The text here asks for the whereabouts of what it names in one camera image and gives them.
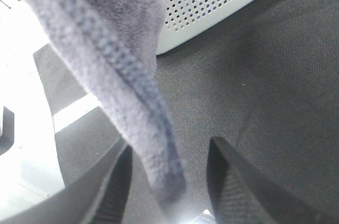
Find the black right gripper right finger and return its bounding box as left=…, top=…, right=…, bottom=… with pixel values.
left=207, top=137, right=315, bottom=223

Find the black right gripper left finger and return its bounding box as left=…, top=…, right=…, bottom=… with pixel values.
left=2, top=139, right=132, bottom=223

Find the grey microfibre towel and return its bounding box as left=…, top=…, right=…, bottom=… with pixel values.
left=24, top=0, right=187, bottom=221

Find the black fabric table mat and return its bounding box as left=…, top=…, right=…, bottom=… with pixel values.
left=32, top=0, right=339, bottom=224

